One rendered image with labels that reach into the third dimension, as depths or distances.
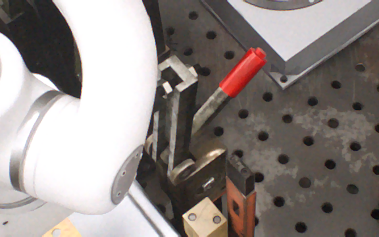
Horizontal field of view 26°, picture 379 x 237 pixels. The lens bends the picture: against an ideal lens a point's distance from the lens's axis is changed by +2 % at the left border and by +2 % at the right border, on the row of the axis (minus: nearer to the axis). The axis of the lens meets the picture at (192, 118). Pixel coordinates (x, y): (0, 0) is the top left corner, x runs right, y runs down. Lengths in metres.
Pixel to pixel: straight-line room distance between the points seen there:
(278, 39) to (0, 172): 0.74
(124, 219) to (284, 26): 0.48
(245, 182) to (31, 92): 0.23
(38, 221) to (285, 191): 0.58
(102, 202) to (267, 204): 0.69
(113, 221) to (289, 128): 0.45
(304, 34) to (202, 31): 0.20
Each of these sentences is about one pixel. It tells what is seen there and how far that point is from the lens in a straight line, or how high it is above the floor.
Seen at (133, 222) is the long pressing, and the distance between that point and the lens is 0.90.
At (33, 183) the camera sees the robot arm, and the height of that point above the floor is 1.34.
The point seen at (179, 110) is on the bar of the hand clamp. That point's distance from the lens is 0.74.
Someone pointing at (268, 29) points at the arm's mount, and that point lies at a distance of 1.25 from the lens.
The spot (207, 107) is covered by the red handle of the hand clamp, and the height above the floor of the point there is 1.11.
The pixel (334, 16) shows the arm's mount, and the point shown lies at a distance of 1.27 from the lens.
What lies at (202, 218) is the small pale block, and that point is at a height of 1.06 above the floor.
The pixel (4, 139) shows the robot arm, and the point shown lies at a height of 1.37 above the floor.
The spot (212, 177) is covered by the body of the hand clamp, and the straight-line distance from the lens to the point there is 0.91.
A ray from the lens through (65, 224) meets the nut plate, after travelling 0.91.
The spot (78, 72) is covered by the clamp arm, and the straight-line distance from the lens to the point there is 0.99.
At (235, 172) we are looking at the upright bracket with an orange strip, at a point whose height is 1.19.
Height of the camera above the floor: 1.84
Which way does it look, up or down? 63 degrees down
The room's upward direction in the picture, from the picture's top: 7 degrees counter-clockwise
